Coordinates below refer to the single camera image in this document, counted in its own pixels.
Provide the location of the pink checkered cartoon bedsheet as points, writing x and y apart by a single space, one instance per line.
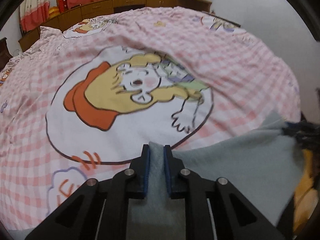
80 103

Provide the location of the low wooden cabinet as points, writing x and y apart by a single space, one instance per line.
72 16

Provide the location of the brown wooden wardrobe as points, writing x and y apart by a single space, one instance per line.
5 55

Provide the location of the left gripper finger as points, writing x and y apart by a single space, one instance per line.
214 209
98 209

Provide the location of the blurred black-blue left gripper finger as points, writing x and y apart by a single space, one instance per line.
304 132

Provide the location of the grey-green knit pants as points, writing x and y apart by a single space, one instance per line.
263 164

